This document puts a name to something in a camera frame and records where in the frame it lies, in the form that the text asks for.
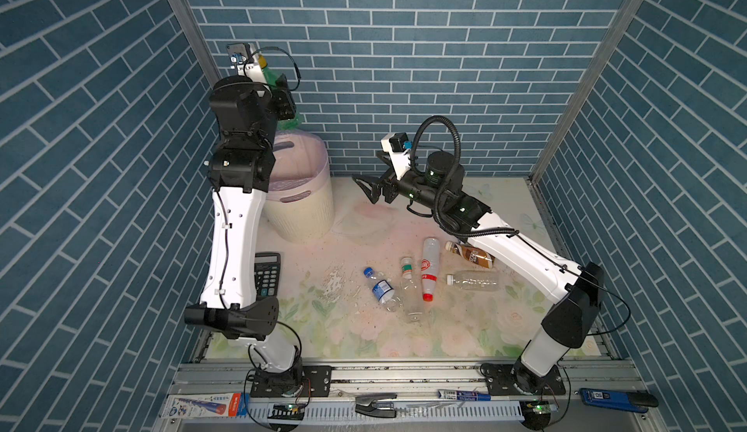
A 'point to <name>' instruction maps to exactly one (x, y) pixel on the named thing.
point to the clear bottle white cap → (475, 280)
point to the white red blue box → (206, 406)
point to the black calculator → (266, 274)
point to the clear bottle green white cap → (411, 296)
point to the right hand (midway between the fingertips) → (363, 161)
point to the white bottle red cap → (430, 259)
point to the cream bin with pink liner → (299, 206)
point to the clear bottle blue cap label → (382, 290)
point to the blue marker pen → (458, 395)
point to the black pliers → (371, 405)
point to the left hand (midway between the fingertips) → (275, 76)
